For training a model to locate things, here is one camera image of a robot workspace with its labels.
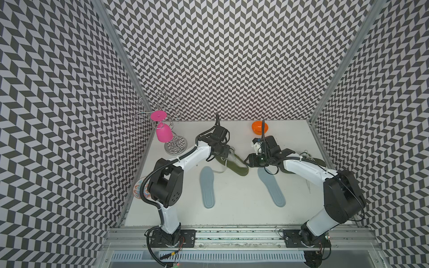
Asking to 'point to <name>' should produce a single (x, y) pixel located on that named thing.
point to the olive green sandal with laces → (234, 163)
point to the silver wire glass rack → (179, 144)
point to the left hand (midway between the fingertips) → (222, 151)
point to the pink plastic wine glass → (164, 133)
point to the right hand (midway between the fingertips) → (248, 164)
